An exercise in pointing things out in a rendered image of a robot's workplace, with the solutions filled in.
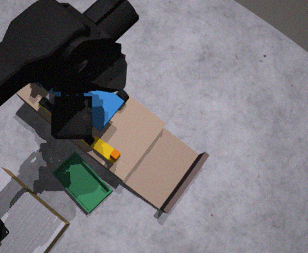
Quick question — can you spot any blue trolley with black wheels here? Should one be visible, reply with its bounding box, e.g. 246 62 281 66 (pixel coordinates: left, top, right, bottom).
39 88 129 146

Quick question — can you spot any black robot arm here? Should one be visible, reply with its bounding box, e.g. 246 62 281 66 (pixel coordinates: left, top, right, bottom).
0 0 139 106

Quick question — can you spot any tan wooden ramp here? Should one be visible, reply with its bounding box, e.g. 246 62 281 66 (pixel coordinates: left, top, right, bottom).
16 83 209 214

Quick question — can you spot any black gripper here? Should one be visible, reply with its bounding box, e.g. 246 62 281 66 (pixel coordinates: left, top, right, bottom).
51 69 92 139

